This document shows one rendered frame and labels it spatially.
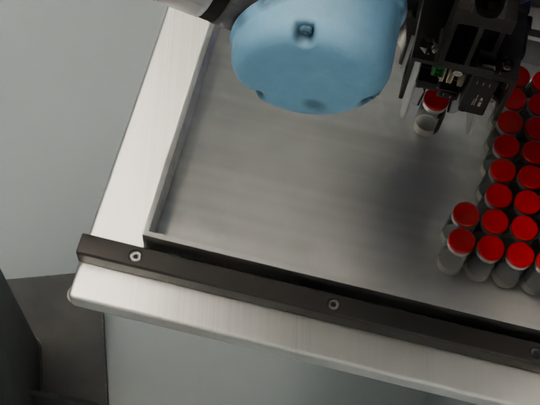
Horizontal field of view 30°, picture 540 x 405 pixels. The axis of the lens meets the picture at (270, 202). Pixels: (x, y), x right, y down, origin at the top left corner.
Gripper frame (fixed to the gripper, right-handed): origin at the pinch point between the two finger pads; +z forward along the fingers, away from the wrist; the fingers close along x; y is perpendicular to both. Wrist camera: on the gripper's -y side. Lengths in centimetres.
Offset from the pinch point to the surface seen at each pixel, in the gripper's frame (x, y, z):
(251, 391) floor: -11, 3, 93
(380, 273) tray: -1.2, 14.6, 5.0
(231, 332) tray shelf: -11.4, 22.1, 5.3
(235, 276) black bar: -12.1, 18.3, 3.3
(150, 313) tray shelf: -17.7, 22.2, 5.3
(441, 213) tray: 2.7, 8.2, 5.0
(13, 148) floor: -63, -30, 93
